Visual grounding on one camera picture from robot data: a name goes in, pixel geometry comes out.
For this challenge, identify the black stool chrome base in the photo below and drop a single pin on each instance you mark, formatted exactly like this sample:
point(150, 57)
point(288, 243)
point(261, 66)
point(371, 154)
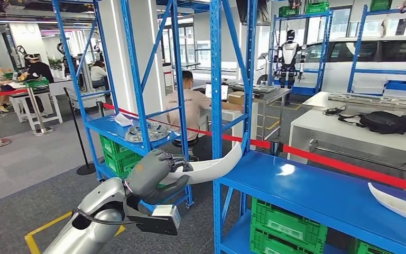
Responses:
point(185, 142)

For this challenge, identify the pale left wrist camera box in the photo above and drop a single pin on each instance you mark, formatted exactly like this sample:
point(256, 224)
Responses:
point(168, 214)

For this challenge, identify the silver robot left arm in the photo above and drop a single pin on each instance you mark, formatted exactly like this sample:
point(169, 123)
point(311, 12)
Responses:
point(101, 192)

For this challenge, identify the white desk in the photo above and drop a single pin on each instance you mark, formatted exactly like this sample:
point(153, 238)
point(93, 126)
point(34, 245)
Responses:
point(236, 119)

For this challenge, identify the blue steel shelf rack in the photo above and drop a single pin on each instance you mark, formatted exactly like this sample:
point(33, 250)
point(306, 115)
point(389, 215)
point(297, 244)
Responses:
point(301, 16)
point(388, 72)
point(108, 128)
point(311, 189)

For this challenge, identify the black laptop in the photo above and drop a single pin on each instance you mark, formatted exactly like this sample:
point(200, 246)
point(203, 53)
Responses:
point(225, 92)

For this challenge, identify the red barrier belt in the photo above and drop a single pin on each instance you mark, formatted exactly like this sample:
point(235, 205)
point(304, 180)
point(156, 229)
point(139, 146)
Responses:
point(7, 93)
point(329, 163)

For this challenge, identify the black hanging display screen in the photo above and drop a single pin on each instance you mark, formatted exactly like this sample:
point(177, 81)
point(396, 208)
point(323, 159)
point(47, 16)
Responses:
point(262, 14)

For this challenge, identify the black stanchion post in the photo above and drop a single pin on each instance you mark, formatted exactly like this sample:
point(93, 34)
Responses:
point(78, 140)
point(276, 147)
point(100, 108)

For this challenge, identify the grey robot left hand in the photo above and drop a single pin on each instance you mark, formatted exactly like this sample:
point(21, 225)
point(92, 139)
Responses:
point(147, 175)

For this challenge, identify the white table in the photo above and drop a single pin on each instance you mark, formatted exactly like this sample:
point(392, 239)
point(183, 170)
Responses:
point(56, 87)
point(329, 128)

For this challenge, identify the tablet on floor stand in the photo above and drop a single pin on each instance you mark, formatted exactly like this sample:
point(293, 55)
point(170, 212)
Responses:
point(263, 56)

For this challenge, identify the grey round metal part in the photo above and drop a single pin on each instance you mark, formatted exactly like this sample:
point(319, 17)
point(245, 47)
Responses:
point(147, 133)

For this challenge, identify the grey part tray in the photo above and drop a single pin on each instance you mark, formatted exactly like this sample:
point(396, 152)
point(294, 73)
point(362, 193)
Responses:
point(259, 88)
point(371, 101)

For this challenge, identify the white car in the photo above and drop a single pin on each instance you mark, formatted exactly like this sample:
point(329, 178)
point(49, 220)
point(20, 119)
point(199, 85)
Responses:
point(336, 77)

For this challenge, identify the black and white humanoid robot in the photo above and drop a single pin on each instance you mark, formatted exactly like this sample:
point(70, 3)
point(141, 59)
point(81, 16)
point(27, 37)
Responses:
point(289, 52)

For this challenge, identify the black backpack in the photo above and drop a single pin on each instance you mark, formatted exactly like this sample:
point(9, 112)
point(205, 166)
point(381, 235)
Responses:
point(381, 122)

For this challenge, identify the white curved plastic part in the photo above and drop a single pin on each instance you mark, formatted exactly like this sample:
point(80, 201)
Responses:
point(210, 168)
point(399, 207)

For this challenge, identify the cardboard box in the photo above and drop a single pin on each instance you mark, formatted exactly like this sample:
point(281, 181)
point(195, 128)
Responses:
point(236, 98)

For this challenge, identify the blue storage bin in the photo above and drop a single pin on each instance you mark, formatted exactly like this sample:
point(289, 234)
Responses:
point(402, 86)

